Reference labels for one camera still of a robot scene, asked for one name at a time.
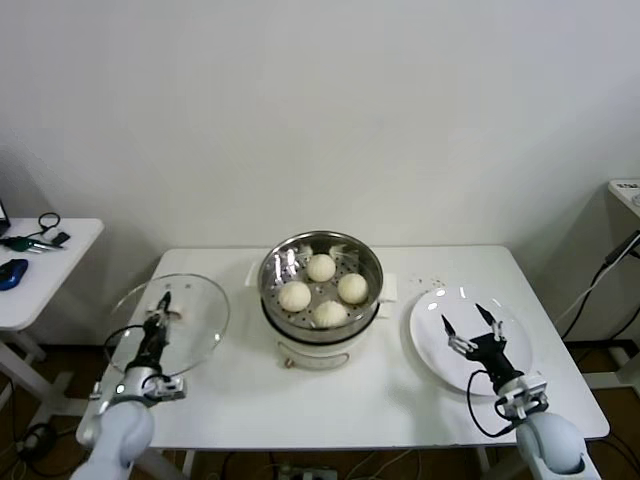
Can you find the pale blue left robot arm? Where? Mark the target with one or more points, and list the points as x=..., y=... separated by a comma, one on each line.
x=120, y=435

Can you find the white steamed baozi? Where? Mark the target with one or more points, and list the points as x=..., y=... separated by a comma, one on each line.
x=320, y=268
x=330, y=314
x=294, y=296
x=352, y=288

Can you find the small white side table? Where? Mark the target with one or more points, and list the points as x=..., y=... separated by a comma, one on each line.
x=60, y=265

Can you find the blue computer mouse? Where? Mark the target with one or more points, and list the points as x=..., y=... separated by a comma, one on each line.
x=12, y=274

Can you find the large white round plate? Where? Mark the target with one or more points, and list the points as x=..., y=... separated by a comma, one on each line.
x=430, y=320

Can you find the white cabinet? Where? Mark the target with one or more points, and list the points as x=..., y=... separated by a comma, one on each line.
x=625, y=197

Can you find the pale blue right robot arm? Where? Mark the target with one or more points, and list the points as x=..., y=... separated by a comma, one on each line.
x=550, y=445

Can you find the round glass pot lid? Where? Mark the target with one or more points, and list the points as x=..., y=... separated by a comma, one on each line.
x=200, y=310

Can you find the perforated stainless steel steamer basket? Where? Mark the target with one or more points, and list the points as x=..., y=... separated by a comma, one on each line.
x=372, y=270

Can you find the white electric cooking pot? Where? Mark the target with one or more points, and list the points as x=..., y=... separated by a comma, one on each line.
x=310, y=352

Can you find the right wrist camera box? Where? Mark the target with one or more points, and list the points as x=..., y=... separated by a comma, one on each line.
x=525, y=395

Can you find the grey power strip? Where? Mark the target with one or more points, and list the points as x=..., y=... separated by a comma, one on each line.
x=305, y=473

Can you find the white stand base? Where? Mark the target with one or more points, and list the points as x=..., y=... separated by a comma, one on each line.
x=607, y=381

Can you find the dark laptop edge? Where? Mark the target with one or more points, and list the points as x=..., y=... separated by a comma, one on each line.
x=3, y=215

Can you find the small black device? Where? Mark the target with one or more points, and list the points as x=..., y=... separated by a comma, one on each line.
x=62, y=238

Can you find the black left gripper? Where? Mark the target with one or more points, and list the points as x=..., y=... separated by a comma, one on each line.
x=154, y=342

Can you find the white table leg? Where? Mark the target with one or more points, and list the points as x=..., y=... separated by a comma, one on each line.
x=482, y=462
x=189, y=465

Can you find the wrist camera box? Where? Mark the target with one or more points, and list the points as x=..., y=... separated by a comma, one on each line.
x=525, y=395
x=167, y=388

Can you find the white floor plug bundle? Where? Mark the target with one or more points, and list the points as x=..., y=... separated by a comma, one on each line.
x=35, y=440

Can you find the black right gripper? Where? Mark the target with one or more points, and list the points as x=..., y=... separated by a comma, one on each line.
x=492, y=355

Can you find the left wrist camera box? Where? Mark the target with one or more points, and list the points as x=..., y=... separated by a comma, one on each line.
x=167, y=388

